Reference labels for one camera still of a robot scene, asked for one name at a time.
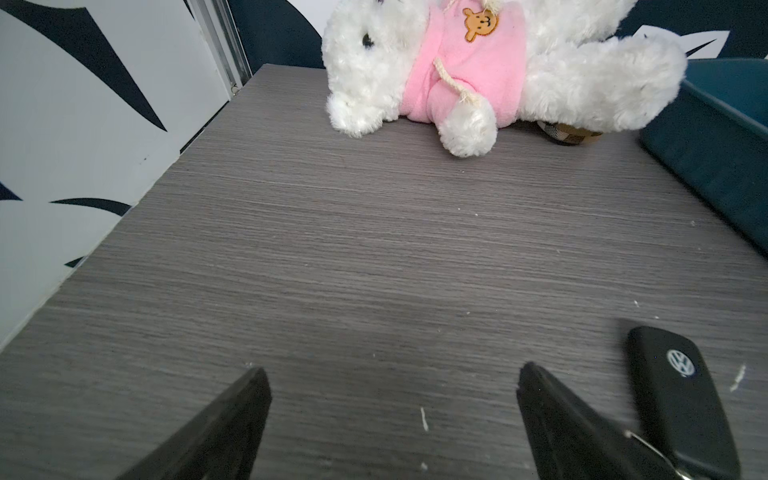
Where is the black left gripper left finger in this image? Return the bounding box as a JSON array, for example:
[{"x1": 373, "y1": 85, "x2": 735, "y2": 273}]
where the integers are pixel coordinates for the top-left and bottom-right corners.
[{"x1": 119, "y1": 368, "x2": 272, "y2": 480}]

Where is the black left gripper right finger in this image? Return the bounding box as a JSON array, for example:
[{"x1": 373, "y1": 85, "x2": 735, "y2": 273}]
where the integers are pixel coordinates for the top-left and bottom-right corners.
[{"x1": 517, "y1": 362, "x2": 678, "y2": 480}]

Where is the black VW car key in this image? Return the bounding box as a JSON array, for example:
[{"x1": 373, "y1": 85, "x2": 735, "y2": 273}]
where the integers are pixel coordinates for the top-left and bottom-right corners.
[{"x1": 626, "y1": 326, "x2": 741, "y2": 479}]

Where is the teal plastic storage box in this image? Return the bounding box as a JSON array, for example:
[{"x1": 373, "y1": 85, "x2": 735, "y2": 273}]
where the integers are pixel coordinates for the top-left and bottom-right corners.
[{"x1": 639, "y1": 58, "x2": 767, "y2": 252}]

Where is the white plush bear pink shirt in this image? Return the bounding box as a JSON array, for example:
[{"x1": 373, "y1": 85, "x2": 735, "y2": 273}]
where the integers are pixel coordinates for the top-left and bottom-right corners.
[{"x1": 321, "y1": 1, "x2": 687, "y2": 157}]

